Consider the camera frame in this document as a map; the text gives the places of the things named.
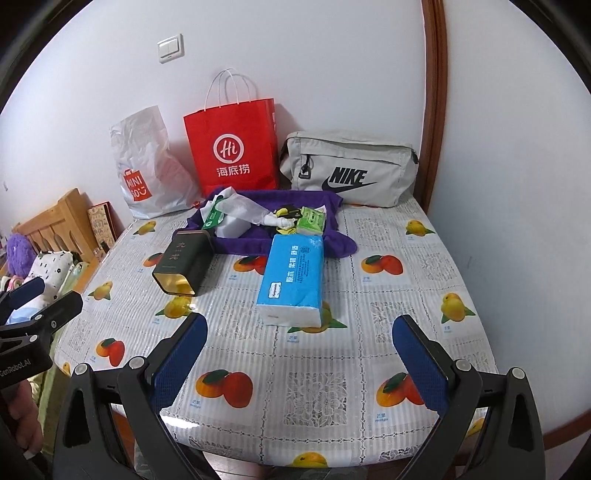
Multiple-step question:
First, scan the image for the dark green tea box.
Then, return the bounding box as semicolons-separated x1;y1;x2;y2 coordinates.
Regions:
152;230;214;296

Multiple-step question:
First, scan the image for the red paper shopping bag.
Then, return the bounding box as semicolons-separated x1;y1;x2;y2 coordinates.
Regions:
183;98;280;197

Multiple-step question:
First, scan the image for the brown wooden door frame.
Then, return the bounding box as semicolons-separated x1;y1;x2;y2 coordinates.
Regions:
414;0;449;212

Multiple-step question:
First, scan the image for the white wall switch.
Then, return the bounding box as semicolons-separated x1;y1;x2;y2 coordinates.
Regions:
157;34;184;64

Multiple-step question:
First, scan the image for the blue tissue pack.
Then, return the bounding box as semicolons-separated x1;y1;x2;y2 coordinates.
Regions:
256;234;325;328

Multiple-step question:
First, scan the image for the white spotted pillow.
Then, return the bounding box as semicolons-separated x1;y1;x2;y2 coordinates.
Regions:
25;251;74;301

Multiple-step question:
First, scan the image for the green wet wipes pack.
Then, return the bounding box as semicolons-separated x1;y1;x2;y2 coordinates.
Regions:
295;207;327;236

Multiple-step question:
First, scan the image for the small patterned box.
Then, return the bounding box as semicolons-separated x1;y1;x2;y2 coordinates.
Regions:
87;202;117;253

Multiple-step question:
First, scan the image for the yellow pouch with black straps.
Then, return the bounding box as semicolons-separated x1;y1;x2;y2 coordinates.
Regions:
273;204;301;230

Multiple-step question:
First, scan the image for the purple plush toy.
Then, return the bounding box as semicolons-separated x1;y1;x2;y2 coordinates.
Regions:
6;233;37;278

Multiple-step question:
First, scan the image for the person's left hand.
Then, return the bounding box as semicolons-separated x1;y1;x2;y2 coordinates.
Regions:
7;380;43;455

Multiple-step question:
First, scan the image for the purple towel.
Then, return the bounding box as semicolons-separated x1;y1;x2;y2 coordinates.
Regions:
185;185;359;259

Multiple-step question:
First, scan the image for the white glove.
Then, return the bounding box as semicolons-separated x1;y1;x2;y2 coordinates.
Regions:
216;187;277;226

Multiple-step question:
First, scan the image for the wooden bed headboard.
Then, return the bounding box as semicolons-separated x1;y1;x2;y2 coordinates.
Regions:
12;188;99;263

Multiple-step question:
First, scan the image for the grey Nike bag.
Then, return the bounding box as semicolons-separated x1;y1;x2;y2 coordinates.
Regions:
280;131;419;208

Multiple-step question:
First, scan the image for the white sponge block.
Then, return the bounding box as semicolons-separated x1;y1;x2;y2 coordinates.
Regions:
214;216;252;239

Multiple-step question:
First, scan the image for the dark green small packet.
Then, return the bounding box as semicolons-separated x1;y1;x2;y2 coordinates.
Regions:
200;195;225;230

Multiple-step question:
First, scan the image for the fruit print tablecloth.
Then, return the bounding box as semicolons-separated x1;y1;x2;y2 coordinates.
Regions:
55;198;496;467

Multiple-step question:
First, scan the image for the white plastic Miniso bag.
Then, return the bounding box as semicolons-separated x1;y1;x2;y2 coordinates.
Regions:
109;106;199;220

